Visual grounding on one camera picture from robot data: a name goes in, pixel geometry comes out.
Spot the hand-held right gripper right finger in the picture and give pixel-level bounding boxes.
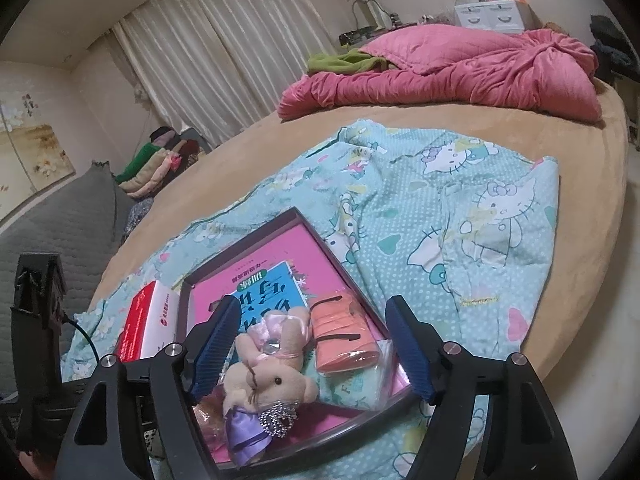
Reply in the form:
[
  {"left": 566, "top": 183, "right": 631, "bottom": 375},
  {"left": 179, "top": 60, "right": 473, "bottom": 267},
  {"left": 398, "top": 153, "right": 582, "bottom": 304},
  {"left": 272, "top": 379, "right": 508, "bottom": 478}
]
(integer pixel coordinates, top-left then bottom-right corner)
[{"left": 385, "top": 295, "right": 573, "bottom": 480}]

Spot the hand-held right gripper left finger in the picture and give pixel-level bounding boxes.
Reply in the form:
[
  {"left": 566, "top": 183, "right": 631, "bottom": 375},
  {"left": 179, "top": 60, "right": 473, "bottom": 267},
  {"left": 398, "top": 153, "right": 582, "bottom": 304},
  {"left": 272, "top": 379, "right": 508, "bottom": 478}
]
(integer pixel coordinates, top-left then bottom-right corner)
[{"left": 57, "top": 295, "right": 242, "bottom": 480}]

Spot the purple dress teddy bear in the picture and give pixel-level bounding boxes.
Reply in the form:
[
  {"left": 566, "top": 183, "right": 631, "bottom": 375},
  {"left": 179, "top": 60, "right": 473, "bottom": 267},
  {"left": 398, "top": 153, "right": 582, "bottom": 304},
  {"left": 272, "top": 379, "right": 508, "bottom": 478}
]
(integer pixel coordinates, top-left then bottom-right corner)
[{"left": 220, "top": 355, "right": 318, "bottom": 466}]

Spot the salmon packet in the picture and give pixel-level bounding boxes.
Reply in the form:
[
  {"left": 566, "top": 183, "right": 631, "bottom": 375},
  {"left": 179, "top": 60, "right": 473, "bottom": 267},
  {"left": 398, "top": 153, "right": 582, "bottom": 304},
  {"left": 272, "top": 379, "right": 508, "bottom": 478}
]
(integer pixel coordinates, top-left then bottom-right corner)
[{"left": 310, "top": 293, "right": 382, "bottom": 375}]

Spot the pink dress teddy bear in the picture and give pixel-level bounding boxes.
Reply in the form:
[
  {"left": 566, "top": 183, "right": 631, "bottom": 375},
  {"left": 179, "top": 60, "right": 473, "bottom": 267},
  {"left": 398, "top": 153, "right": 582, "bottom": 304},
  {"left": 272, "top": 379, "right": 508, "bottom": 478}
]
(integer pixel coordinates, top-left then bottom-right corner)
[{"left": 235, "top": 305, "right": 316, "bottom": 361}]

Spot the red tissue pack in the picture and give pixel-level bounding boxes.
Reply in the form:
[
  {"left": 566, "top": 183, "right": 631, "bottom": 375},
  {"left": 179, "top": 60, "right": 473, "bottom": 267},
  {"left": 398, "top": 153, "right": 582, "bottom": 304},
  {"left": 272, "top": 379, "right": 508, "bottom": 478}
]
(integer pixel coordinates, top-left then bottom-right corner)
[{"left": 116, "top": 281, "right": 187, "bottom": 363}]

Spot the dark-rimmed pink printed tray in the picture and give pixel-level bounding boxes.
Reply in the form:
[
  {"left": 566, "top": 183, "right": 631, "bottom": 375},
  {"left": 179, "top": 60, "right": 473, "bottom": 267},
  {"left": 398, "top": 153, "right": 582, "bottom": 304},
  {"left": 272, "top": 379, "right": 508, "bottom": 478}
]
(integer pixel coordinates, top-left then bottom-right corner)
[{"left": 179, "top": 206, "right": 423, "bottom": 468}]

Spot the grey quilted cushion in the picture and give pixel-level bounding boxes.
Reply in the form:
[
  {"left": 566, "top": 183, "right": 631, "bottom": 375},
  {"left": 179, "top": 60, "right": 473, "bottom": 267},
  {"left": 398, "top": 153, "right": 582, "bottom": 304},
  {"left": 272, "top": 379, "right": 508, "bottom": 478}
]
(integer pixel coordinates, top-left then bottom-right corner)
[{"left": 0, "top": 161, "right": 136, "bottom": 386}]

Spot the blue cartoon printed blanket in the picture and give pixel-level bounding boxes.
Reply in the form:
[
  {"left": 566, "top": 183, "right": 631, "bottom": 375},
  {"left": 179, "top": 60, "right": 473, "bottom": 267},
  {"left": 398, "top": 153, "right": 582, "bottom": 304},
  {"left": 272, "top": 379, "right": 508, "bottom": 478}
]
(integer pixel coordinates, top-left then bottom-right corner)
[{"left": 60, "top": 119, "right": 561, "bottom": 480}]

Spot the dark patterned cloth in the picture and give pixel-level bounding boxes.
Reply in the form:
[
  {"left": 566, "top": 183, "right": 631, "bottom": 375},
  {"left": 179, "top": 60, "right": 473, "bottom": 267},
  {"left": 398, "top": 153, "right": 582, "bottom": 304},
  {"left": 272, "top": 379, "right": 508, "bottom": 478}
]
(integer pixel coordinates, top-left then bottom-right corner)
[{"left": 122, "top": 197, "right": 155, "bottom": 236}]

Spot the stack of folded clothes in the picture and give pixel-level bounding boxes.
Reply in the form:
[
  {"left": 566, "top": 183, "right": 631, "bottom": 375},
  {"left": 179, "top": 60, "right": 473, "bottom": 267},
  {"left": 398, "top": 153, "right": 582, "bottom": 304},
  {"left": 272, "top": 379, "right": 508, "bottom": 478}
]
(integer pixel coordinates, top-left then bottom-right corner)
[{"left": 114, "top": 127, "right": 211, "bottom": 200}]

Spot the beige round bed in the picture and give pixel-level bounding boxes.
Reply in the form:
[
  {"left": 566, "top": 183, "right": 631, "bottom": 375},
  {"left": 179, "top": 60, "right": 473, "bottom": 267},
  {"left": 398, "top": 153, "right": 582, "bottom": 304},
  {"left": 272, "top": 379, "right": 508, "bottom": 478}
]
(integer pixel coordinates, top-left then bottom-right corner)
[{"left": 87, "top": 85, "right": 630, "bottom": 480}]

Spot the pink quilt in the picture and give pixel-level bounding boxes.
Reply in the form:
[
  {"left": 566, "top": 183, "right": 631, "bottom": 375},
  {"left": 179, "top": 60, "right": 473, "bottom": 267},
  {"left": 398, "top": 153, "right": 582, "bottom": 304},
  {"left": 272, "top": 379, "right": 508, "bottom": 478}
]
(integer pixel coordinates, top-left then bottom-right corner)
[{"left": 276, "top": 26, "right": 603, "bottom": 123}]

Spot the green cloth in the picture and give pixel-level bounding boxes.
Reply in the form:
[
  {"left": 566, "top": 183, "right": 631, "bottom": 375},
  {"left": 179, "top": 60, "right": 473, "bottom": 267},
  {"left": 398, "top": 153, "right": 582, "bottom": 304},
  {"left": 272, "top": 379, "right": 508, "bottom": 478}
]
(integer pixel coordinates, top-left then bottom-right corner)
[{"left": 306, "top": 47, "right": 396, "bottom": 75}]

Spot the white curtain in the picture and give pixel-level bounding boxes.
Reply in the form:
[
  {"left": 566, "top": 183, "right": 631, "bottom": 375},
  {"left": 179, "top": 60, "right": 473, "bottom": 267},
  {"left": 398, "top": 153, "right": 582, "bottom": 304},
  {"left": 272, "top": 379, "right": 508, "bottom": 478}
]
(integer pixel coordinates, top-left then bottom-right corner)
[{"left": 112, "top": 0, "right": 351, "bottom": 148}]

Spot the white drawer cabinet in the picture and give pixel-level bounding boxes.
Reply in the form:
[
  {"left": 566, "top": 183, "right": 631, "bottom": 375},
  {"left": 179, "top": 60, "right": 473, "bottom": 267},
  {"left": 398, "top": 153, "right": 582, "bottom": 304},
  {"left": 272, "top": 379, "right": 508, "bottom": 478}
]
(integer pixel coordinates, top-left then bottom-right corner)
[{"left": 454, "top": 2, "right": 532, "bottom": 36}]

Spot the dark hanging clothing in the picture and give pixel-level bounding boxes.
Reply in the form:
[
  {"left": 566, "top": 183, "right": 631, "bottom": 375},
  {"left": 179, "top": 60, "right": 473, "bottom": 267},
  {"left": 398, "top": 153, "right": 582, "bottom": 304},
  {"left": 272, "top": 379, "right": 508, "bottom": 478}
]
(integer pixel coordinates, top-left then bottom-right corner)
[{"left": 589, "top": 15, "right": 633, "bottom": 78}]

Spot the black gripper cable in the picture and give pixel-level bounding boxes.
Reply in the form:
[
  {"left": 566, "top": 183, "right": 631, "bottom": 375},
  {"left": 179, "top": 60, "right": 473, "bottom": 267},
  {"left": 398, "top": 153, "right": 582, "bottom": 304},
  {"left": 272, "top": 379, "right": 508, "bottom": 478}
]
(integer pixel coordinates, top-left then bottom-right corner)
[{"left": 61, "top": 310, "right": 101, "bottom": 367}]

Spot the floral wall picture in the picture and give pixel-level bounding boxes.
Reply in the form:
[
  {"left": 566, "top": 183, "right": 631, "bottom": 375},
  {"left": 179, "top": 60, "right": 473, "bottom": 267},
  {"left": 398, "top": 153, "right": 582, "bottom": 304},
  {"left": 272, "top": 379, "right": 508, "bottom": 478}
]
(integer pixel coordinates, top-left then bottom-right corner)
[{"left": 0, "top": 102, "right": 77, "bottom": 223}]

